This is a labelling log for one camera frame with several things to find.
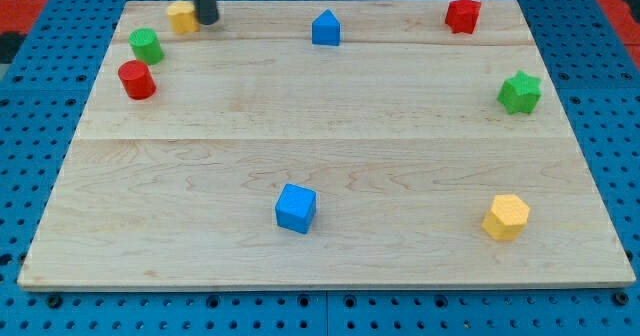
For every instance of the light wooden board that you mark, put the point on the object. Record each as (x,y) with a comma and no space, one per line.
(398,131)

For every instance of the blue cube block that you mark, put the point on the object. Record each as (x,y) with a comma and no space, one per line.
(296,208)

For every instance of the blue pentagon house block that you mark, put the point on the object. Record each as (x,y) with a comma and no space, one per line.
(326,29)

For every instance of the yellow heart block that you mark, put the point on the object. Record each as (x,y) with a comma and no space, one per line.
(182,17)

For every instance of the yellow hexagon block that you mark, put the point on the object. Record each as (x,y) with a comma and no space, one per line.
(506,217)

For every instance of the red star block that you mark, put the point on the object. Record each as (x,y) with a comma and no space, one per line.
(462,15)

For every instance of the red cylinder block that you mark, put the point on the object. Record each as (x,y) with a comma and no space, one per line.
(136,79)

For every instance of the green star block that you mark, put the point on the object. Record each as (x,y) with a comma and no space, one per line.
(520,93)

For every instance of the green cylinder block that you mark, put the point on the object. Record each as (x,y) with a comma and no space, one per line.
(145,45)

